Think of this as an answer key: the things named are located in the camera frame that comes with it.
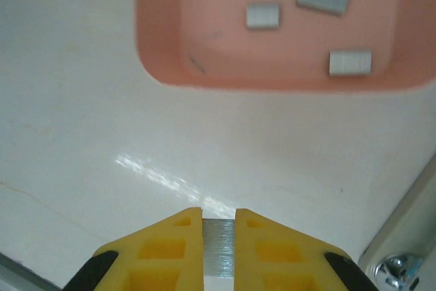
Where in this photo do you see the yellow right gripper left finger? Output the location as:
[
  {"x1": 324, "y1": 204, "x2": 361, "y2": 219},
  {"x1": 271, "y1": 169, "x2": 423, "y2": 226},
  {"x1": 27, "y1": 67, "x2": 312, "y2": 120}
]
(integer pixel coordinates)
[{"x1": 63, "y1": 206, "x2": 205, "y2": 291}]

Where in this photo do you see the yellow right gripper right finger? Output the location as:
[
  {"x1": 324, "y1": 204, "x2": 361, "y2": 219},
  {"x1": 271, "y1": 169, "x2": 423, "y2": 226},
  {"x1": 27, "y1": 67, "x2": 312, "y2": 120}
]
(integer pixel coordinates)
[{"x1": 234, "y1": 207, "x2": 374, "y2": 291}]

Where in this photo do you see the pink plastic tray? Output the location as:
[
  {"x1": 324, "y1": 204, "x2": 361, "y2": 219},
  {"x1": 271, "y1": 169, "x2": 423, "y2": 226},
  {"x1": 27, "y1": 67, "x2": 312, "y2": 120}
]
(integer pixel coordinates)
[{"x1": 134, "y1": 0, "x2": 436, "y2": 93}]

